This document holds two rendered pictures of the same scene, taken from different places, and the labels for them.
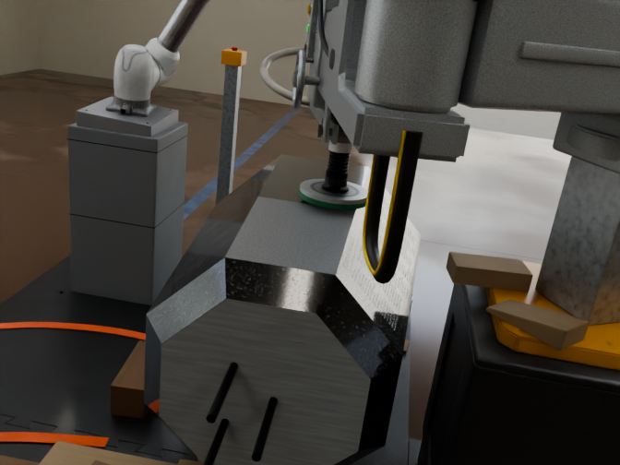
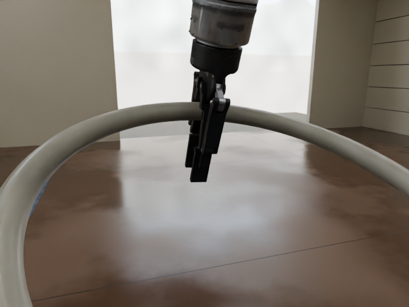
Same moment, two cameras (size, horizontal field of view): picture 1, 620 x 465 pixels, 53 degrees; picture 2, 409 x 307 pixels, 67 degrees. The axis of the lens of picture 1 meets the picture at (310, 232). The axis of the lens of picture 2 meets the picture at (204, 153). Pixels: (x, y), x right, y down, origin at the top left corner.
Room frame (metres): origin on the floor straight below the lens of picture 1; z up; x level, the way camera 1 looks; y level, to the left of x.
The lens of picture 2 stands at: (2.23, 0.20, 1.27)
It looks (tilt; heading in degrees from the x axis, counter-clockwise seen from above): 14 degrees down; 337
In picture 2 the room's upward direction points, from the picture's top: straight up
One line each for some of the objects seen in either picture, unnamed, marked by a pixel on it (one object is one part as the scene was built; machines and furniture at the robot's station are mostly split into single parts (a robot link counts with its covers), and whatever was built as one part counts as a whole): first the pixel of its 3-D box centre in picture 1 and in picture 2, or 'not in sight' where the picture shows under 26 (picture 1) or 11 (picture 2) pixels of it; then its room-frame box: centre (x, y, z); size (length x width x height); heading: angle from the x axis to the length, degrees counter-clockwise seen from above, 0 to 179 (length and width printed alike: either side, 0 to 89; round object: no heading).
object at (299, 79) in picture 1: (312, 80); not in sight; (1.69, 0.05, 1.22); 0.15 x 0.10 x 0.15; 7
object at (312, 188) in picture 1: (334, 190); not in sight; (1.82, -0.06, 0.89); 0.21 x 0.21 x 0.01
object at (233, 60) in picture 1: (228, 140); not in sight; (3.74, 0.57, 0.54); 0.20 x 0.20 x 1.09; 83
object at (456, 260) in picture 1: (488, 271); not in sight; (1.53, -0.48, 0.81); 0.20 x 0.10 x 0.05; 91
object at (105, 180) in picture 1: (130, 207); not in sight; (2.76, 0.86, 0.40); 0.50 x 0.50 x 0.80; 84
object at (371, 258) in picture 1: (386, 200); not in sight; (1.17, -0.14, 1.08); 0.23 x 0.03 x 0.32; 7
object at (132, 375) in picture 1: (141, 377); not in sight; (1.90, 0.54, 0.07); 0.30 x 0.12 x 0.12; 179
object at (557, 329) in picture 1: (535, 315); not in sight; (1.30, -0.54, 0.80); 0.20 x 0.10 x 0.05; 41
